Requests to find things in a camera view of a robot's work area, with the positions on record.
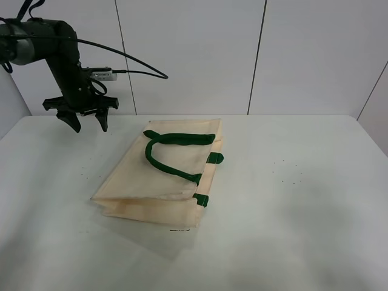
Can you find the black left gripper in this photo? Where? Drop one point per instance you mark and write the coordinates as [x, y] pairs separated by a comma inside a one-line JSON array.
[[85, 100]]

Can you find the white linen bag green handles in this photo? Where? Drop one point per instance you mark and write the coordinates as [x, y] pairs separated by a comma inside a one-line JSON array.
[[166, 175]]

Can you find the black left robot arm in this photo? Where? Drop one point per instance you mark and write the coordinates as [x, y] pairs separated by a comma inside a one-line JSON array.
[[56, 42]]

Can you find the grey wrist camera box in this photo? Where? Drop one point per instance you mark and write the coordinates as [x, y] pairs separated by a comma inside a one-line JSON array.
[[103, 74]]

